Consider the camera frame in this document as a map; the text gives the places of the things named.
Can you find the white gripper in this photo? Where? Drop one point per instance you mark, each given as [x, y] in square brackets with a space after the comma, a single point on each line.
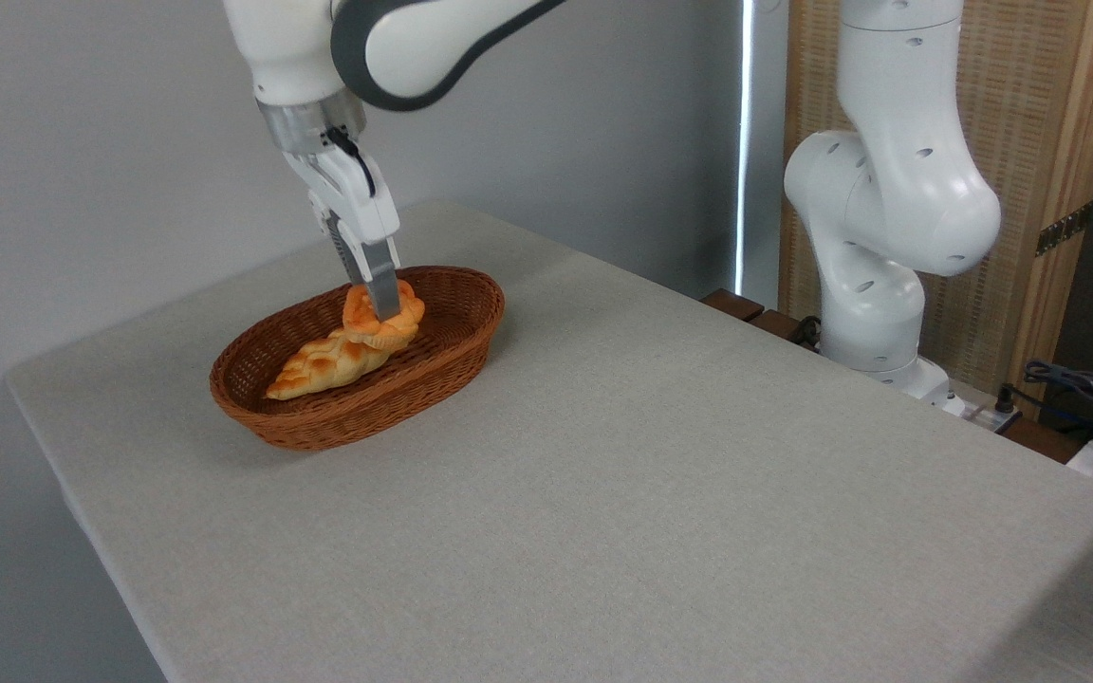
[352, 194]

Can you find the round orange bread roll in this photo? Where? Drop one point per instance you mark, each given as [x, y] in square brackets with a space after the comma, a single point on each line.
[404, 318]

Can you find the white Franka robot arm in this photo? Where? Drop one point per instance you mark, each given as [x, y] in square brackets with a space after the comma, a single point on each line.
[888, 199]

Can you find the braided golden bread loaf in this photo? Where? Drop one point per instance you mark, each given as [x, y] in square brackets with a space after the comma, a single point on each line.
[324, 365]

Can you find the brown woven wicker basket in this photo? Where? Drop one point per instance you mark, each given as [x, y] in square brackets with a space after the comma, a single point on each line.
[338, 427]

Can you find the dark brown wooden slat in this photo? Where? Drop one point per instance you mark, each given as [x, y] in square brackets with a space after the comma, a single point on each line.
[779, 327]
[734, 304]

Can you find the bright vertical light strip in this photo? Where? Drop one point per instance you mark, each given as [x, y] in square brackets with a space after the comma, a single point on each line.
[744, 142]

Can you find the white power strip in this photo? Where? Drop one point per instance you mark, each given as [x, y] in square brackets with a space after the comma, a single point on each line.
[978, 410]

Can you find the black power plug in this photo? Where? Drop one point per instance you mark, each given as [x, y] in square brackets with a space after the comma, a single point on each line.
[1005, 398]

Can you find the metal screen hinge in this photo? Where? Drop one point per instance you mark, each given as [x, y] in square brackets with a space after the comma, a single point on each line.
[1064, 230]

